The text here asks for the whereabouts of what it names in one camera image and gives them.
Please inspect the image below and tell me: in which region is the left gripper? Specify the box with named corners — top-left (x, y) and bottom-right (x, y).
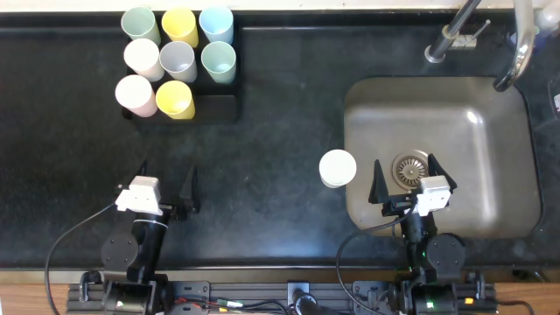
top-left (135, 159), bottom-right (202, 222)

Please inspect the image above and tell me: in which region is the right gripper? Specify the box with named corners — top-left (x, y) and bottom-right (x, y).
top-left (367, 152), bottom-right (459, 218)

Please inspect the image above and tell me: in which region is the white cup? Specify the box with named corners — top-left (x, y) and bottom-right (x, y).
top-left (122, 38), bottom-right (165, 83)
top-left (318, 149), bottom-right (358, 189)

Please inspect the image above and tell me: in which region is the yellow cup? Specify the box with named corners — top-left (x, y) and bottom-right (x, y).
top-left (161, 7), bottom-right (200, 48)
top-left (155, 80), bottom-right (197, 121)

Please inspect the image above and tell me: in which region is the pink cup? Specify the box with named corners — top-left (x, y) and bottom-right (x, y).
top-left (115, 73), bottom-right (158, 118)

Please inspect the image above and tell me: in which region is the steel sink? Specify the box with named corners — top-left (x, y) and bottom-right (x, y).
top-left (343, 76), bottom-right (543, 240)

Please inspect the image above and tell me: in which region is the black tray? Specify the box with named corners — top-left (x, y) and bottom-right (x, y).
top-left (121, 12), bottom-right (241, 125)

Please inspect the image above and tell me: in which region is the grey cup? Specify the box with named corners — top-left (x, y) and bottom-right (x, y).
top-left (158, 40), bottom-right (198, 84)

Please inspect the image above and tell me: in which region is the green cup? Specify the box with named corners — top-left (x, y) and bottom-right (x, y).
top-left (120, 5), bottom-right (162, 46)
top-left (200, 40), bottom-right (237, 85)

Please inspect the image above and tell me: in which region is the steel tap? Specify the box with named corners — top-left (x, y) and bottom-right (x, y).
top-left (423, 0), bottom-right (537, 93)

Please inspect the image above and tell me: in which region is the blue cup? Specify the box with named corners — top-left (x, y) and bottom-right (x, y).
top-left (199, 5), bottom-right (235, 45)

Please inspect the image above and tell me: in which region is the blue soap bottle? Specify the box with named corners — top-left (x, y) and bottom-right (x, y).
top-left (507, 2), bottom-right (560, 53)

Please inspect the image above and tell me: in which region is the black cable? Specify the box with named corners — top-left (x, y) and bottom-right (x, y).
top-left (45, 203), bottom-right (117, 315)
top-left (335, 199), bottom-right (417, 315)

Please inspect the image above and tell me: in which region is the mounting rail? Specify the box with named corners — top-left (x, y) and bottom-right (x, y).
top-left (65, 269), bottom-right (537, 315)

